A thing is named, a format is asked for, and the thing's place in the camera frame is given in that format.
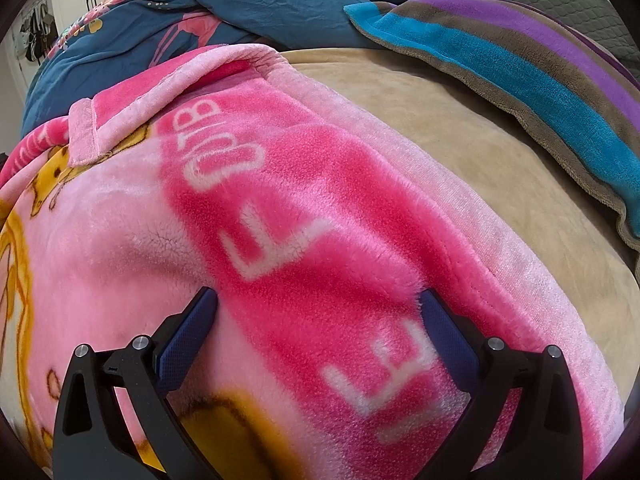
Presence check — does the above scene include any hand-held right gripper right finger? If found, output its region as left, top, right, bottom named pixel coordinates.
left=415, top=287, right=583, bottom=480

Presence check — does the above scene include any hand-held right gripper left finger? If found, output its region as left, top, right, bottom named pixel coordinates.
left=52, top=286, right=221, bottom=480

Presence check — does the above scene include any beige bed sheet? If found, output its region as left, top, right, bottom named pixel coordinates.
left=280, top=47, right=640, bottom=401

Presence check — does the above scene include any pink printed blanket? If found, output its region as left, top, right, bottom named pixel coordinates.
left=0, top=42, right=628, bottom=480

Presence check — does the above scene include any striped colourful pillow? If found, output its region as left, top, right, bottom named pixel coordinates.
left=344, top=0, right=640, bottom=252

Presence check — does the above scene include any blue floral quilt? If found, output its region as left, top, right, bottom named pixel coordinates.
left=22, top=0, right=511, bottom=136

